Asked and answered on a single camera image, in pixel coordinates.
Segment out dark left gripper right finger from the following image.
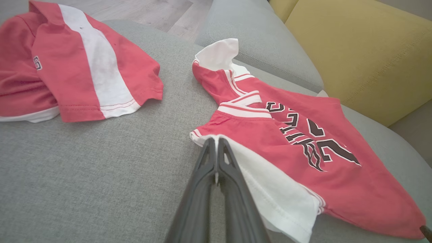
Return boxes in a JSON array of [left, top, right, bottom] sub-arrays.
[[217, 136, 271, 243]]

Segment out red white basketball jersey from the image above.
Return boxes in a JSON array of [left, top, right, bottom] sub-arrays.
[[189, 38, 427, 243]]

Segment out red shorts with white stripe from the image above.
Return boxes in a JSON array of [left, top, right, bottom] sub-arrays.
[[0, 0, 164, 123]]

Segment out narrow grey sofa seat cushion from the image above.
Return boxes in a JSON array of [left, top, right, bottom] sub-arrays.
[[195, 0, 325, 94]]

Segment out large grey sofa seat cushion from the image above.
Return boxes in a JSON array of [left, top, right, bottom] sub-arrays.
[[0, 19, 432, 243]]

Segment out yellow sofa back cushion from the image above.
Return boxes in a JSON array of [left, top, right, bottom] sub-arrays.
[[268, 0, 301, 23], [285, 0, 432, 128]]

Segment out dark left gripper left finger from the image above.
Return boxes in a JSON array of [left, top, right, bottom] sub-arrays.
[[165, 136, 217, 243]]

